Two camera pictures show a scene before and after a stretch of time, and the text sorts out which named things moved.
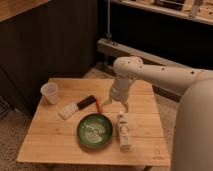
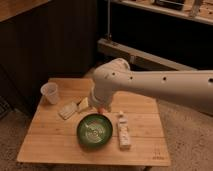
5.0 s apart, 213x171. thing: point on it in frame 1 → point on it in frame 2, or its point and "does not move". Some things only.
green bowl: (95, 130) does not move
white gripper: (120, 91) → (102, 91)
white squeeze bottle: (123, 132) does not move
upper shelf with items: (197, 10) does not move
